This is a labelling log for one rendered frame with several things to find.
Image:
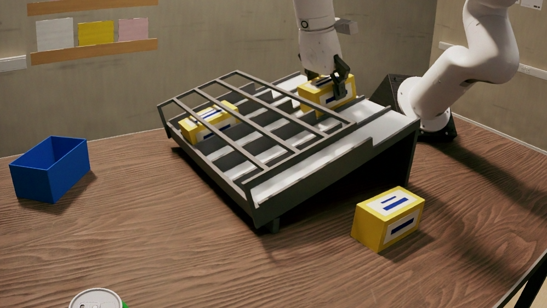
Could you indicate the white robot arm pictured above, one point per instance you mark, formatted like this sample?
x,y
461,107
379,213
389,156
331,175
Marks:
x,y
493,57

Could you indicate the yellow butter carton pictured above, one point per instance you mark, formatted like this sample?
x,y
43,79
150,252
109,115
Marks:
x,y
386,218
220,119
320,91

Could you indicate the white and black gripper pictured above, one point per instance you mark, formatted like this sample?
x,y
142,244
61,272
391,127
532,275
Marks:
x,y
319,50

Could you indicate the blue open box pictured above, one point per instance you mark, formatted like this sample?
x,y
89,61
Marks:
x,y
51,168

